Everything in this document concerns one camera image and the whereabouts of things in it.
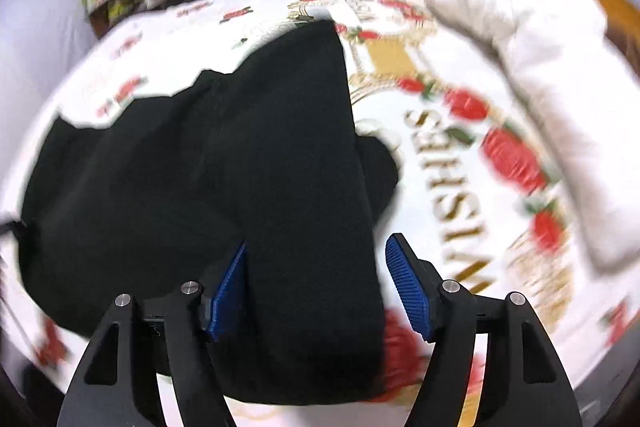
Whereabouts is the white quilt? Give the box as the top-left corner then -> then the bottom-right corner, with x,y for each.
425,0 -> 640,273

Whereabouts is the floral printed bed sheet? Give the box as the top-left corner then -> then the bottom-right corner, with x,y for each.
0,0 -> 640,427

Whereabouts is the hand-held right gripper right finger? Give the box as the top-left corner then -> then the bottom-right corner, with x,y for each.
384,233 -> 584,427

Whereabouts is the black garment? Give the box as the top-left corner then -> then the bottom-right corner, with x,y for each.
20,19 -> 401,407

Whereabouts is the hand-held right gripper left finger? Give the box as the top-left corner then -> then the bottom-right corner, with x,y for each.
56,243 -> 248,427

